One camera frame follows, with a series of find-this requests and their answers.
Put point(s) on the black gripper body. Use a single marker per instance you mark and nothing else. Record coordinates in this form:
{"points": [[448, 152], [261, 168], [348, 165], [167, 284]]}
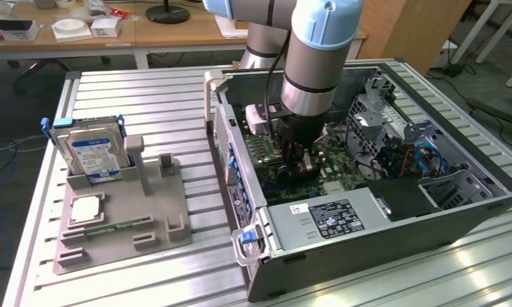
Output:
{"points": [[302, 131]]}

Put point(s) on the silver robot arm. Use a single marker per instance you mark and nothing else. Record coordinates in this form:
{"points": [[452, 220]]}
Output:
{"points": [[314, 64]]}

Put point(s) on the CPU socket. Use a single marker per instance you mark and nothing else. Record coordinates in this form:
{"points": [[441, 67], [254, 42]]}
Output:
{"points": [[274, 150]]}

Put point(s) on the metal socket cover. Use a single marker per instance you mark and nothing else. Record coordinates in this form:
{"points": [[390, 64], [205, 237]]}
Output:
{"points": [[324, 133]]}

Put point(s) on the green motherboard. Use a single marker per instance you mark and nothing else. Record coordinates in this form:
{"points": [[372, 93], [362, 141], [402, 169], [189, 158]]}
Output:
{"points": [[345, 166]]}

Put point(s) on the silver finned heatsink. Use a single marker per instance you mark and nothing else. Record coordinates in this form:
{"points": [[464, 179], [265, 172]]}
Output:
{"points": [[333, 188]]}

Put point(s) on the metal disk bay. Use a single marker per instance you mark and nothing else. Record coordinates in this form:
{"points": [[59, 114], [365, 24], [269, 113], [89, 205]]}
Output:
{"points": [[374, 124]]}

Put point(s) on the grey power supply unit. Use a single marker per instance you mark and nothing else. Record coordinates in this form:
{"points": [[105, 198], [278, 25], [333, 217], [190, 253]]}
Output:
{"points": [[289, 224]]}

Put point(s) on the open black PC case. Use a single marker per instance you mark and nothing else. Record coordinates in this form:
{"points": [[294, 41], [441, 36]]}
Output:
{"points": [[366, 256]]}

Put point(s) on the white papers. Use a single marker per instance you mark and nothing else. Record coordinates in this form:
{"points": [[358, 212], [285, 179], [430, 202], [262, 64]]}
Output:
{"points": [[229, 30]]}

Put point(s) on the black power adapter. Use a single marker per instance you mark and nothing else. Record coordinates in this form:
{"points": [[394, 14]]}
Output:
{"points": [[450, 70]]}

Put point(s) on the wooden cabinet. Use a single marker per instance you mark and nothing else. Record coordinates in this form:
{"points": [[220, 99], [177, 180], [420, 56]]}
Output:
{"points": [[417, 32]]}

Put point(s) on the hard disk in blue caddy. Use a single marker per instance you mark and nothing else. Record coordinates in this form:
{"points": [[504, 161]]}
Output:
{"points": [[89, 150]]}

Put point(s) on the black lamp base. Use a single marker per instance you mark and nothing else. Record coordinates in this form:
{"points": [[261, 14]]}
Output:
{"points": [[167, 14]]}

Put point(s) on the green RAM stick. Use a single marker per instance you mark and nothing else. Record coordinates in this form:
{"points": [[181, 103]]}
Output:
{"points": [[107, 228]]}

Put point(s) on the grey parts rack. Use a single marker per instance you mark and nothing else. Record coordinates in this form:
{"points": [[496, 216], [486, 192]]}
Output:
{"points": [[118, 249]]}

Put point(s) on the silver CPU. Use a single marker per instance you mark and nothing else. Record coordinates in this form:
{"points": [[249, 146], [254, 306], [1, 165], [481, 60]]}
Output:
{"points": [[85, 208]]}

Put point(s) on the red packet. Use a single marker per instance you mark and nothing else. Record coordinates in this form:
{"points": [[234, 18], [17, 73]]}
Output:
{"points": [[121, 13]]}

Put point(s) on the white carton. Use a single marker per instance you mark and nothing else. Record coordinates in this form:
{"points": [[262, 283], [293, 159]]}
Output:
{"points": [[105, 28]]}

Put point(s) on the black office chair base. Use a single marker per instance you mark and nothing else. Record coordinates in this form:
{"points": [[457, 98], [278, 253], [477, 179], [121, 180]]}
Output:
{"points": [[29, 73]]}

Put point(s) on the wooden desk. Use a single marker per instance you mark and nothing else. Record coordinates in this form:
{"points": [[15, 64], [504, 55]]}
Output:
{"points": [[25, 48]]}

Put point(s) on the grey cup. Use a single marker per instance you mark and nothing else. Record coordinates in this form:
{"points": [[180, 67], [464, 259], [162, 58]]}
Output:
{"points": [[45, 4]]}

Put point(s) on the black and white box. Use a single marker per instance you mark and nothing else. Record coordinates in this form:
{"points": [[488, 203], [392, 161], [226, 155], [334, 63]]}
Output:
{"points": [[18, 30]]}

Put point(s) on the light grey camera box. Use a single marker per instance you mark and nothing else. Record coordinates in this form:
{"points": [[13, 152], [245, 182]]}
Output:
{"points": [[257, 120]]}

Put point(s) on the white table frame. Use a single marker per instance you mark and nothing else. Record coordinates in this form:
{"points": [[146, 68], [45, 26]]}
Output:
{"points": [[484, 28]]}

